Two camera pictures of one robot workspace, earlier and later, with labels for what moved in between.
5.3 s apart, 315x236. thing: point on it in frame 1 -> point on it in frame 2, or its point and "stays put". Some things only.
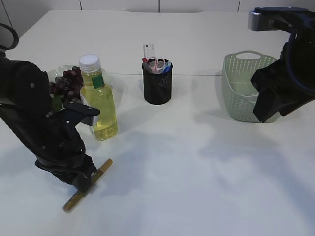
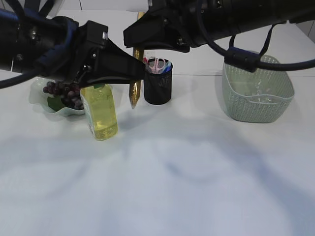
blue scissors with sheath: [168, 67] stays put
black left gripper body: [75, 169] -> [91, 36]
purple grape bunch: [69, 86] stays put
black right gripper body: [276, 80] -> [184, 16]
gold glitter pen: [79, 195] -> [135, 85]
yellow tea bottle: [97, 91] stays put
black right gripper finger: [266, 105] -> [150, 30]
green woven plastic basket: [239, 93] stays put
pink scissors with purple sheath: [156, 65] stays put
